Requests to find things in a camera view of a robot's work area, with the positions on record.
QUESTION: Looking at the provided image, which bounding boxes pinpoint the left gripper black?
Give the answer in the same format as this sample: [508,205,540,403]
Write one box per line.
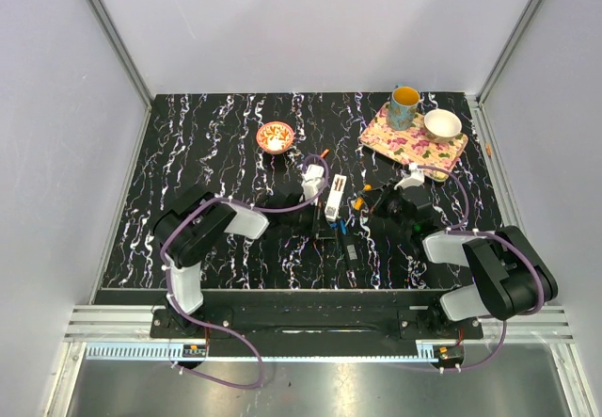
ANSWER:
[281,200,335,239]

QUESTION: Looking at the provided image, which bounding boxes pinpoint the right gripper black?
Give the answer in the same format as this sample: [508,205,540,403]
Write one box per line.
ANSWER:
[361,178,412,233]

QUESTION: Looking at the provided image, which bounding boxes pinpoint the orange handled screwdriver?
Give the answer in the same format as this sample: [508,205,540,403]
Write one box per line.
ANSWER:
[354,184,372,211]

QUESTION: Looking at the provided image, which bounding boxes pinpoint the white remote orange batteries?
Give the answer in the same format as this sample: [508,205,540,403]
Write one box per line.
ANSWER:
[325,174,347,222]

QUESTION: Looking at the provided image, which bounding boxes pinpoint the black remote blue batteries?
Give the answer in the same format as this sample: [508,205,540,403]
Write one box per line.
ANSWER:
[340,227,359,270]

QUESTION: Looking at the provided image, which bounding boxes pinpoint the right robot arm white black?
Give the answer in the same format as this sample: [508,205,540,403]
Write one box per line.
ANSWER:
[359,184,559,338]

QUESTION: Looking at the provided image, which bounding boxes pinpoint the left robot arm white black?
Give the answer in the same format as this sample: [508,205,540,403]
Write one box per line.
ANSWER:
[152,183,329,338]

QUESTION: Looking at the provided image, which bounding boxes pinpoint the floral tray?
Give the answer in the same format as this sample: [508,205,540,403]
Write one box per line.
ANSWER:
[359,102,468,183]

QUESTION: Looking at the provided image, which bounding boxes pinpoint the blue mug yellow inside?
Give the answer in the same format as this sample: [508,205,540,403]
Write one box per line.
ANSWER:
[387,87,420,131]

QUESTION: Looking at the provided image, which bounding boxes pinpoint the orange patterned small bowl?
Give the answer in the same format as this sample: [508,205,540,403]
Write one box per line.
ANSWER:
[256,121,294,155]

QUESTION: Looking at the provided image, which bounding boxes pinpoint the cream white bowl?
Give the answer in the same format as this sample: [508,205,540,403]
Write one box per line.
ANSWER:
[423,109,462,143]

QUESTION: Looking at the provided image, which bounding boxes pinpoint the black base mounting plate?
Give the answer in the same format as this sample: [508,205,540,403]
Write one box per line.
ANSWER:
[150,288,485,360]

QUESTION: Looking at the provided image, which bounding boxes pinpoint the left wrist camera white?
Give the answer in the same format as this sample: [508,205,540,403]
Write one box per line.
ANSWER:
[301,164,328,202]

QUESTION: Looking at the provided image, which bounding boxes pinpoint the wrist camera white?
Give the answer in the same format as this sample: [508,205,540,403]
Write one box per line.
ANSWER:
[394,163,425,190]
[301,164,328,202]

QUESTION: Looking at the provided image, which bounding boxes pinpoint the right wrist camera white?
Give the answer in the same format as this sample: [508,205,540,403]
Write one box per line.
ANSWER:
[394,163,425,190]

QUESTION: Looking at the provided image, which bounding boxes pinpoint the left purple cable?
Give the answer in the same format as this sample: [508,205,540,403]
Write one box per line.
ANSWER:
[158,153,330,389]

